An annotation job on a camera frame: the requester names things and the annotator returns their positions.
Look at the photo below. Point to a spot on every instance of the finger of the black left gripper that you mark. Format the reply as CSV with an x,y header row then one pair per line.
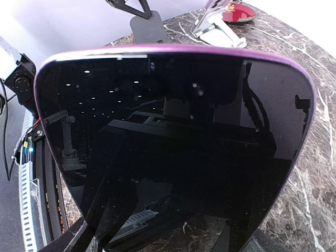
x,y
122,5

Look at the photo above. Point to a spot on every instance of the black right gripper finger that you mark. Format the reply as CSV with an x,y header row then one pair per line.
x,y
76,238

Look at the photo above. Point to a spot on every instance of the dark grey stand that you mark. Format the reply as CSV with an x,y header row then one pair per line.
x,y
149,31

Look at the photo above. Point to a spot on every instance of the purple phone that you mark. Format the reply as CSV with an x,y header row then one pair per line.
x,y
211,7

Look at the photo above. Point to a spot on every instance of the white folding phone stand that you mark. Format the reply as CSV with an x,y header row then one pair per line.
x,y
215,32

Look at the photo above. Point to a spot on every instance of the black phone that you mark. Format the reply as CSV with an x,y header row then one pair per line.
x,y
173,147

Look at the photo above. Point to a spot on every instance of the red patterned round plate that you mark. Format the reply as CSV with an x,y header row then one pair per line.
x,y
238,13

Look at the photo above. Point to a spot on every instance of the white cable duct strip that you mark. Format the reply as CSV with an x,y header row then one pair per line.
x,y
26,212

